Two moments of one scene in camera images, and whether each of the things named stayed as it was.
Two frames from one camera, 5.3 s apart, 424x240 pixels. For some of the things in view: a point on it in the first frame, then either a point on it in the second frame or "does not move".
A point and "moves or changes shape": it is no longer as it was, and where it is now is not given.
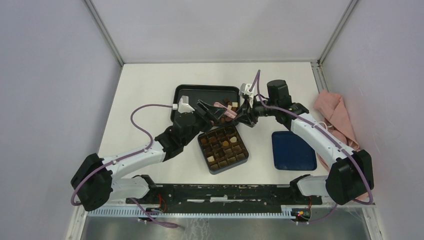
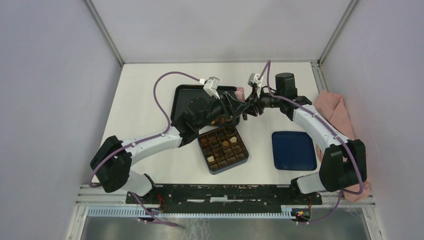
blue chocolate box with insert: (222, 148) does not move
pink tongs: (228, 112) moves or changes shape
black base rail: (225, 197) does not move
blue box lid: (291, 153) does not move
